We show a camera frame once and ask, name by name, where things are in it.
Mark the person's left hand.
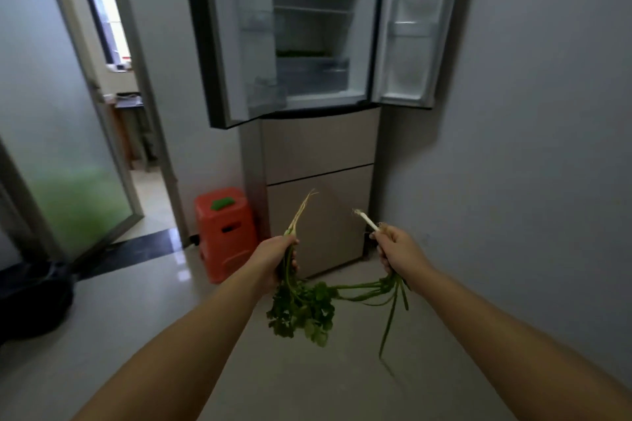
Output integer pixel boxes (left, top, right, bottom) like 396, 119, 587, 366
243, 234, 300, 296

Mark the person's right hand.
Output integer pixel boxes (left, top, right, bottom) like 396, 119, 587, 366
369, 224, 435, 296

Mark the green coriander bunch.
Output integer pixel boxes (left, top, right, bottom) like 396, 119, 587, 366
267, 190, 339, 348

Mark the green spring onion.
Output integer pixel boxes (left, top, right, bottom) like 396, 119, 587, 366
330, 209, 410, 359

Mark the person's right forearm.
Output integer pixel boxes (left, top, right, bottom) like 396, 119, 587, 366
406, 268, 632, 421

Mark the person's left forearm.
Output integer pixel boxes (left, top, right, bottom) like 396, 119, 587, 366
71, 270, 274, 421

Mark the orange plastic stool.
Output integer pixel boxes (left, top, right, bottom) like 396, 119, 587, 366
195, 187, 258, 285

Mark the beige multi-door refrigerator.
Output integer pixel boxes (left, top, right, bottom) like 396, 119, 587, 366
179, 0, 467, 279

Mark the refrigerator crisper drawer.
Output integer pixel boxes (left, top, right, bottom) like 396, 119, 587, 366
276, 57, 351, 97

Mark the cluttered wooden table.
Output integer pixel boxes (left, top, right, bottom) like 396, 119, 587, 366
103, 92, 158, 172

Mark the white-lined refrigerator door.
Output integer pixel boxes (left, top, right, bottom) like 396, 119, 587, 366
371, 0, 467, 109

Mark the dark-framed refrigerator door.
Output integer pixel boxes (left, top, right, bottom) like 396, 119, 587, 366
179, 0, 288, 130

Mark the black bag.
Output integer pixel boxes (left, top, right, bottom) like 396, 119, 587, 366
0, 260, 76, 343

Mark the frosted glass sliding door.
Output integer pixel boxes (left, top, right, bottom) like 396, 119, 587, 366
0, 0, 145, 268

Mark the bright window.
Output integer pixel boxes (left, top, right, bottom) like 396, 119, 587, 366
79, 0, 132, 66

